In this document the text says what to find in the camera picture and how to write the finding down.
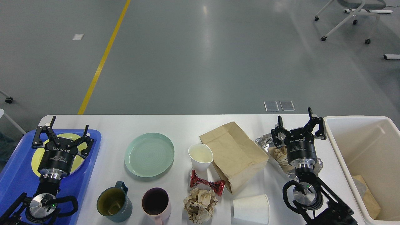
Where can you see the white plastic bin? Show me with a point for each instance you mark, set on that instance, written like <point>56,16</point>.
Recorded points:
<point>369,146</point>

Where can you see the upright white paper cup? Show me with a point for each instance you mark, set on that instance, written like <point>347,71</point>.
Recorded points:
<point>201,157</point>

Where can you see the crumpled aluminium foil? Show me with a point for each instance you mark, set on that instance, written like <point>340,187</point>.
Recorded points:
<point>266,141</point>

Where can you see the mint green plate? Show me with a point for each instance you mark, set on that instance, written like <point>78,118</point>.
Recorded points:
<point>149,155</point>

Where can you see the crumpled brown paper napkin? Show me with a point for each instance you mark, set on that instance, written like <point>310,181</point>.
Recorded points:
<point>281,157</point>

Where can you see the red foil candy wrapper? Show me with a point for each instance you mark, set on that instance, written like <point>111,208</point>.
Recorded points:
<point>218,186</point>

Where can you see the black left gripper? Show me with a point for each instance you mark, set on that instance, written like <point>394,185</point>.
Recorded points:
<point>57,156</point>

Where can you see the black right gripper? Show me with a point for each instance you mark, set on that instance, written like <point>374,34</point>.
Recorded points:
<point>300,150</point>

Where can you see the lying white paper cup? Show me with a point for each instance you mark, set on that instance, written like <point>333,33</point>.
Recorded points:
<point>255,209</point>

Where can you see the white furniture foot right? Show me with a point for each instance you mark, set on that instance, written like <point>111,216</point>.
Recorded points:
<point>392,56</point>

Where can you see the floor socket plate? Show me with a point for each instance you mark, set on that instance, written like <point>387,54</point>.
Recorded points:
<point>287,105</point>
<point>271,106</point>

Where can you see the right floor socket plate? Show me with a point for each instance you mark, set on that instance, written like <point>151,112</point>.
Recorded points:
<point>287,105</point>

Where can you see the white table leg base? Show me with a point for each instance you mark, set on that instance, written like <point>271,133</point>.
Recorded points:
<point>379,11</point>

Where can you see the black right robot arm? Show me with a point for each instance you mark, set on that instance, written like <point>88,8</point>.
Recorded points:
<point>309,196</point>

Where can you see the chair leg with caster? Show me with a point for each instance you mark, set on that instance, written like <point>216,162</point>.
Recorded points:
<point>9,99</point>

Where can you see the pink mug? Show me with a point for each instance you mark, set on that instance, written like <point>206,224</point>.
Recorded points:
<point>156,204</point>

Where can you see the crumpled brown paper ball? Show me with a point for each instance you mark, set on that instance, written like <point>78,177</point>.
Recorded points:
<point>199,205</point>

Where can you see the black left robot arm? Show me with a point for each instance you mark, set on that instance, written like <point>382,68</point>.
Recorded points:
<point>44,205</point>

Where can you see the left floor socket plate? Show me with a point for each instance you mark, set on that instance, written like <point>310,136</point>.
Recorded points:
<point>271,106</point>

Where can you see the brown paper bag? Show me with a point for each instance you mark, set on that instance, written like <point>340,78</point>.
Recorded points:
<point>236,157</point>

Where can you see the brown paper in bin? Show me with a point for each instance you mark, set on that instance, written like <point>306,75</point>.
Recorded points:
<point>369,201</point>

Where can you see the dark teal mug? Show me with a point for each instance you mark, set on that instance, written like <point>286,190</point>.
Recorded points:
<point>114,203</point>

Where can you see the blue plastic tray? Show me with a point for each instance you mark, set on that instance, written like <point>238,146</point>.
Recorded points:
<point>17,177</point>

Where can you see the white floor marker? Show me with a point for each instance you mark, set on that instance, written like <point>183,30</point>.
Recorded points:
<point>78,37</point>

